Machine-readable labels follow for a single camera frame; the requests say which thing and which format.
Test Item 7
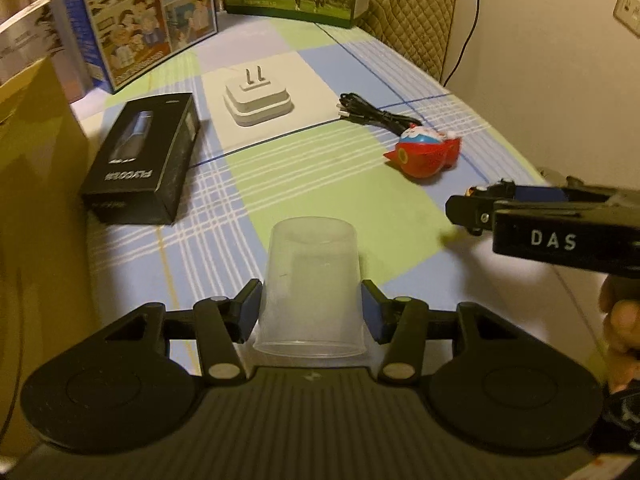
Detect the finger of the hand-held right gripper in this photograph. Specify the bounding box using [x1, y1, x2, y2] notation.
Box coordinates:
[445, 179, 566, 236]

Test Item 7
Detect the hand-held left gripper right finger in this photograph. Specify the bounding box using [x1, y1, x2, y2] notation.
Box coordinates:
[361, 280, 521, 383]

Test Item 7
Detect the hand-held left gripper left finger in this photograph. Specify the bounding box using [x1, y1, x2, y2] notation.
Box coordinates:
[102, 279, 263, 386]

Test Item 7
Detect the clear plastic cup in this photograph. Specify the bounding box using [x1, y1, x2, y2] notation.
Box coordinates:
[252, 216, 368, 358]

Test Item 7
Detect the red toy figure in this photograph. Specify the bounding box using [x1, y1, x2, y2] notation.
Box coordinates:
[384, 124, 462, 180]

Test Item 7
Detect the black cable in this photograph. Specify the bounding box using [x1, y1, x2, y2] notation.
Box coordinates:
[337, 92, 426, 136]

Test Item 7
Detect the black shaver box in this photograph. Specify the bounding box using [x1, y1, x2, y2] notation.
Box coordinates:
[81, 92, 202, 226]

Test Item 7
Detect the white charger plug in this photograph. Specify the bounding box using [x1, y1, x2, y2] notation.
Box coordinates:
[223, 63, 293, 128]

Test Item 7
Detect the brown cardboard box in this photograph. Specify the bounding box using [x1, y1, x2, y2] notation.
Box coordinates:
[0, 55, 92, 461]

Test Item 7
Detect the person's right hand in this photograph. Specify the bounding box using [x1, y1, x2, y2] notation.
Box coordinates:
[600, 275, 640, 396]

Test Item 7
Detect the beige quilted chair cover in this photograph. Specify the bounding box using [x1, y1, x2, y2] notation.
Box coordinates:
[360, 0, 458, 81]

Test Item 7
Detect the blue milk carton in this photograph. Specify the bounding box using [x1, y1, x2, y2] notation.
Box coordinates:
[72, 0, 218, 95]

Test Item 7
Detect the white humidifier box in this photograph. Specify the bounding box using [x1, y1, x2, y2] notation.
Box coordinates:
[0, 0, 93, 103]

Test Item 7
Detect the beige wall socket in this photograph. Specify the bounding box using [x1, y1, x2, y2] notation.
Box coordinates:
[614, 0, 640, 37]

